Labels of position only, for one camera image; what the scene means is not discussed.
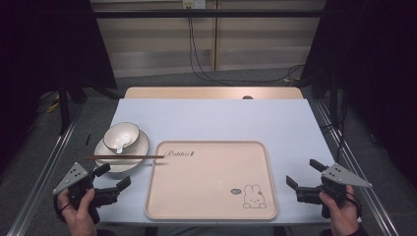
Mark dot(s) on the small black stick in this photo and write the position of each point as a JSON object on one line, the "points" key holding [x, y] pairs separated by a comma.
{"points": [[88, 140]]}

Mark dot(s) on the person's right hand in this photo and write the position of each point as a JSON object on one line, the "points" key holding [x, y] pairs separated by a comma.
{"points": [[344, 214]]}

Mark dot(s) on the white wall socket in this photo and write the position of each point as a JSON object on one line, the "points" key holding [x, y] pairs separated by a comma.
{"points": [[194, 4]]}

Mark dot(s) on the beige tray with rabbit print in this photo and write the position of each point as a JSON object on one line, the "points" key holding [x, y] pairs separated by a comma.
{"points": [[209, 183]]}

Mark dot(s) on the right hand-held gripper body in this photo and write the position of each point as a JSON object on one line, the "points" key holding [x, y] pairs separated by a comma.
{"points": [[344, 175]]}

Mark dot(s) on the person's left hand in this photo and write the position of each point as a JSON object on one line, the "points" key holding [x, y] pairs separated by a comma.
{"points": [[78, 218]]}

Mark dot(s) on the light blue table cover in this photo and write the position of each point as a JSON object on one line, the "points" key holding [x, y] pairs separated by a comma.
{"points": [[213, 119]]}

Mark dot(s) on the wooden table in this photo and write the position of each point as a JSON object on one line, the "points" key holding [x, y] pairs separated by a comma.
{"points": [[196, 92]]}

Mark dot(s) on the brown wooden chopstick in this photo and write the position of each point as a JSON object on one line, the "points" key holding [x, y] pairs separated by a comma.
{"points": [[108, 156]]}

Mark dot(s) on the white plate with dark rim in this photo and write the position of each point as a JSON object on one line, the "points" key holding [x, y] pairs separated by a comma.
{"points": [[139, 147]]}

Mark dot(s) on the white ceramic spoon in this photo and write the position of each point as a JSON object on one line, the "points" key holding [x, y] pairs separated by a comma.
{"points": [[122, 146]]}

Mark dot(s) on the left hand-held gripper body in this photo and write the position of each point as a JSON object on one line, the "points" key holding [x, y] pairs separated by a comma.
{"points": [[73, 175]]}

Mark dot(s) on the black horizontal bar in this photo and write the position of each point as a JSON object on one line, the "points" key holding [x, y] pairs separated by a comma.
{"points": [[203, 13]]}

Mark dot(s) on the black stand post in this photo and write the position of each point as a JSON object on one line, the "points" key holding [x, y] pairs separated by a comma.
{"points": [[64, 108], [333, 98]]}

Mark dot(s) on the white bowl with dark rim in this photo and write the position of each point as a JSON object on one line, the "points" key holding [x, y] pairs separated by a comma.
{"points": [[114, 132]]}

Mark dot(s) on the metal floor rail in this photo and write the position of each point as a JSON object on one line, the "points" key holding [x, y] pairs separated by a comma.
{"points": [[357, 164], [49, 164]]}

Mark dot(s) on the black curtain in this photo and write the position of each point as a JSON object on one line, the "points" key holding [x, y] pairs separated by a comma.
{"points": [[377, 65], [39, 39]]}

